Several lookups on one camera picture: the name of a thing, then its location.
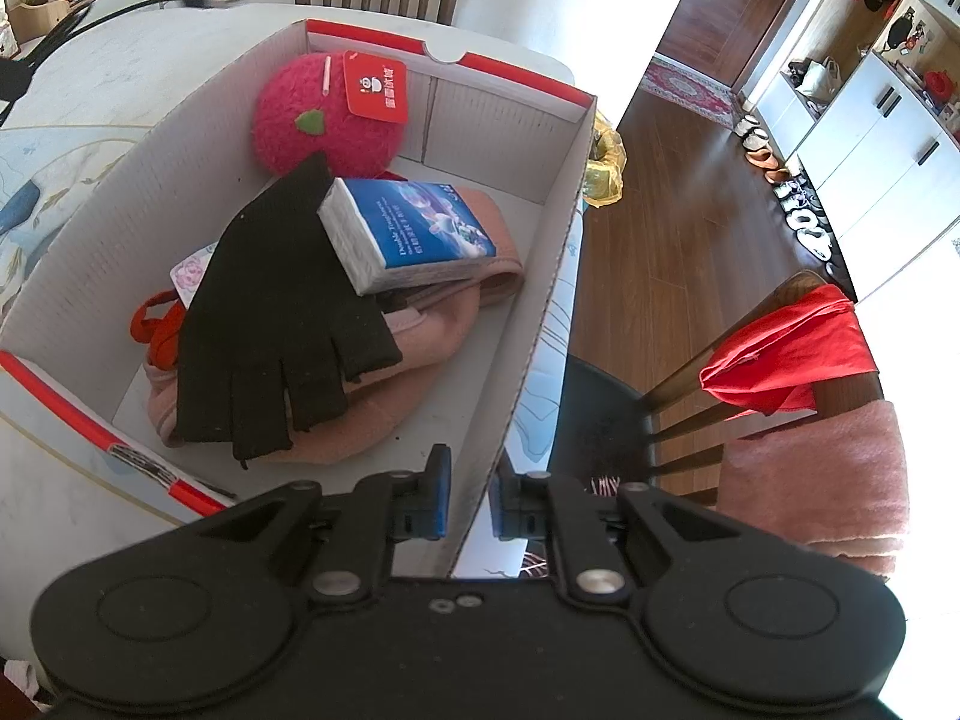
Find grey tote bag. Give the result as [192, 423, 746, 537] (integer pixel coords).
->
[795, 56, 841, 104]

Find patterned door mat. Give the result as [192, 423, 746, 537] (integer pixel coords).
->
[639, 54, 740, 128]

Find pink floral packet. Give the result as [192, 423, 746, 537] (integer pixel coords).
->
[169, 241, 220, 308]

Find pink towel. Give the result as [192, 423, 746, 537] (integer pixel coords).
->
[142, 187, 526, 466]

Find white cardboard box red rim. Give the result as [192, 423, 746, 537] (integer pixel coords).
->
[0, 19, 599, 578]

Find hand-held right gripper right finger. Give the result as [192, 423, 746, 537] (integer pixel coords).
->
[491, 457, 740, 607]

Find folded pink blanket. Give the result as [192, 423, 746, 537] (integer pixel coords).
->
[716, 401, 912, 578]

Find red cloth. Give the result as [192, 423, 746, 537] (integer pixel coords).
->
[699, 283, 878, 417]

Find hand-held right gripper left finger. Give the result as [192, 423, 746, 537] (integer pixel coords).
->
[199, 444, 453, 602]

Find yellow plastic bag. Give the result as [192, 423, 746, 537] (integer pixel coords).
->
[583, 111, 627, 209]

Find brown door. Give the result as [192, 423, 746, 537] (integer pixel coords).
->
[656, 0, 833, 95]

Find blue tissue pack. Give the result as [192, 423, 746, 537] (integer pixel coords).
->
[317, 178, 498, 297]

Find black glove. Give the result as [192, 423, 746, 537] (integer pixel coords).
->
[174, 151, 404, 470]

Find white wall cabinet unit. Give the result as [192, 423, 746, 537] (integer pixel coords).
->
[739, 0, 960, 301]

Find black cable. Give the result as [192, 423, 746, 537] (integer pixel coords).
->
[0, 0, 241, 128]

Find pink plush toy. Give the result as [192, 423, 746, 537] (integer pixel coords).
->
[251, 51, 410, 179]

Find row of shoes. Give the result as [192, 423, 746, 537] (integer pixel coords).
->
[735, 114, 837, 263]

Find red strap pouch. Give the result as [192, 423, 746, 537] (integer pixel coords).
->
[130, 289, 187, 370]

